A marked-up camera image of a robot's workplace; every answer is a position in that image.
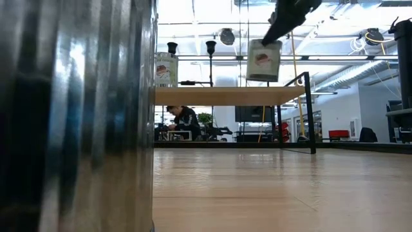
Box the black table edge rail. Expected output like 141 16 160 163
154 140 412 155

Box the labelled scented candle tin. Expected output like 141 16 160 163
245 38 283 83
155 52 179 88

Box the black bar fixture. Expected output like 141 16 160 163
178 79 214 87

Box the red background object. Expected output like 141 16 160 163
281 121 291 143

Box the black metal shelf frame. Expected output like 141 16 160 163
276 71 317 155

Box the black background machine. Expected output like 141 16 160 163
201 125 234 143

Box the green potted plant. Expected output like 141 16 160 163
198 112 214 128

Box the person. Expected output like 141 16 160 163
165 105 202 142

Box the wooden shelf board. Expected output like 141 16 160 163
155 86 306 107

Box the black ceiling cable reel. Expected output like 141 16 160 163
364 27 385 46
219 28 236 47

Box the black background office chair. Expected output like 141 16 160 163
358 126 379 144

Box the large shiny metal tin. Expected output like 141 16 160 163
0 0 158 232

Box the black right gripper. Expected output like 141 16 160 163
261 0 323 47

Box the dark background cabinet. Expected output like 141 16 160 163
386 100 412 144

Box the dark background monitor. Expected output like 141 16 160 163
234 105 275 124

